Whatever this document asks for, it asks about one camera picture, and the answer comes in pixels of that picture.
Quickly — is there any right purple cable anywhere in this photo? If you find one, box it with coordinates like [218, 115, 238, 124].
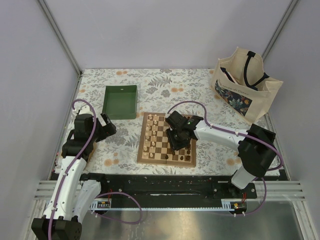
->
[167, 101, 285, 217]

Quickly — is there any floral patterned table mat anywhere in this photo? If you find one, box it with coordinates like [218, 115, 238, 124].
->
[56, 67, 280, 176]

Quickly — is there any green rectangular tray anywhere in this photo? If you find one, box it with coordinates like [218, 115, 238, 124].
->
[102, 85, 138, 120]

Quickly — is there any wooden chess board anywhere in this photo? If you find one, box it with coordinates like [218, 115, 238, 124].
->
[137, 112, 196, 168]

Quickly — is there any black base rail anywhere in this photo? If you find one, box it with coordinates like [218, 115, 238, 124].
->
[80, 173, 257, 209]

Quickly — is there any purple cable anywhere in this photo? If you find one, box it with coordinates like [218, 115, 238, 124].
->
[167, 101, 285, 217]
[46, 99, 143, 240]

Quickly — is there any black rectangular tray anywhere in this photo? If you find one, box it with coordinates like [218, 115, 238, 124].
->
[247, 124, 276, 144]

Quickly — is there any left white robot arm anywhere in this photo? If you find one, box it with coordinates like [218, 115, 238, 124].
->
[31, 107, 116, 240]

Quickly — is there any beige floral tote bag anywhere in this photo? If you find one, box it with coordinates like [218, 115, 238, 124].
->
[210, 47, 283, 124]

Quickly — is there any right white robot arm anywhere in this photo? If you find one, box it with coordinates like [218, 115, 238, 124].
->
[165, 111, 277, 198]

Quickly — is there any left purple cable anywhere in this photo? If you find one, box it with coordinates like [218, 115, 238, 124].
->
[46, 99, 143, 240]

